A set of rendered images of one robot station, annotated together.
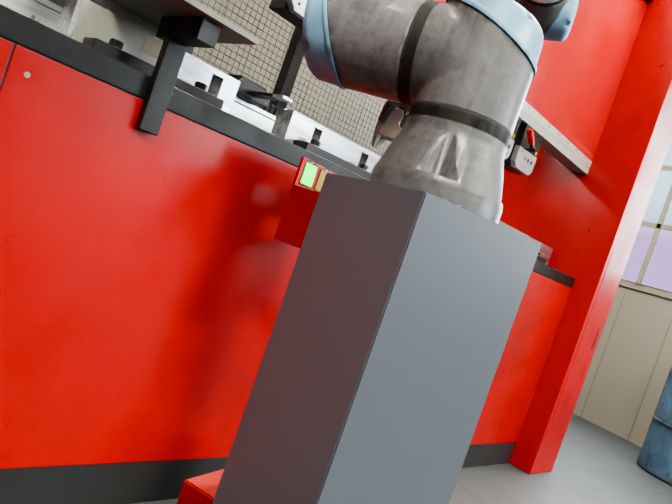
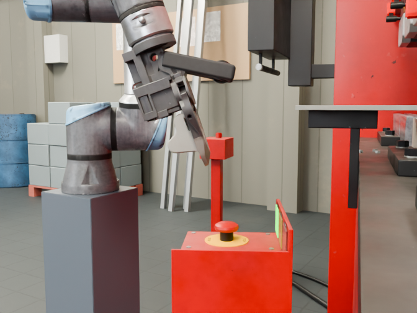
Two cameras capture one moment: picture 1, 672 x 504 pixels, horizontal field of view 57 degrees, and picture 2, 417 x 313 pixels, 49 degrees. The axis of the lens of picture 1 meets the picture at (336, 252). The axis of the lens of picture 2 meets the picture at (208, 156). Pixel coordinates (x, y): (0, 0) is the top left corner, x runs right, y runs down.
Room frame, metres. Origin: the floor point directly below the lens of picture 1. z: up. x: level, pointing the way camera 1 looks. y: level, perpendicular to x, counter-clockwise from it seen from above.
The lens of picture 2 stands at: (1.94, -0.31, 1.00)
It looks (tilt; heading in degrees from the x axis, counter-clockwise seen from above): 6 degrees down; 155
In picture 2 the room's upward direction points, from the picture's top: straight up
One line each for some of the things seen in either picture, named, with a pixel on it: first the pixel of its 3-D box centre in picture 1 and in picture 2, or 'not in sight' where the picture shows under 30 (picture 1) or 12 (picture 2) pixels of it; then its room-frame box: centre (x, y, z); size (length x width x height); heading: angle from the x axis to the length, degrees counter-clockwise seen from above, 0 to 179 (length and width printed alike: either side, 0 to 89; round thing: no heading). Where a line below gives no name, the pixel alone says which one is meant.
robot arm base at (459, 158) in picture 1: (445, 164); (90, 171); (0.69, -0.08, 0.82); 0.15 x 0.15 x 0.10
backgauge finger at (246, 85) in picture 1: (258, 91); not in sight; (1.70, 0.34, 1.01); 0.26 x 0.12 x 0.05; 47
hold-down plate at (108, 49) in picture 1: (157, 78); (406, 159); (1.25, 0.46, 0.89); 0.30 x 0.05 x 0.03; 137
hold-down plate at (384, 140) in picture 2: not in sight; (387, 138); (0.78, 0.89, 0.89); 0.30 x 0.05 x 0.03; 137
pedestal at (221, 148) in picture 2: not in sight; (216, 199); (-0.61, 0.92, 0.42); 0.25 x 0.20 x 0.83; 47
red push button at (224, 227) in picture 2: not in sight; (226, 233); (1.28, 0.03, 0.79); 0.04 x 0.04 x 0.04
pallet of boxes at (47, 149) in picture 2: not in sight; (84, 149); (-3.25, 0.58, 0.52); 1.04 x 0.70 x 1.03; 34
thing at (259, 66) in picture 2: not in sight; (269, 64); (-0.08, 0.96, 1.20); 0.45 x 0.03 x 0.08; 136
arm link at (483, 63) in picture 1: (474, 63); (91, 127); (0.70, -0.08, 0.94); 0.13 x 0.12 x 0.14; 73
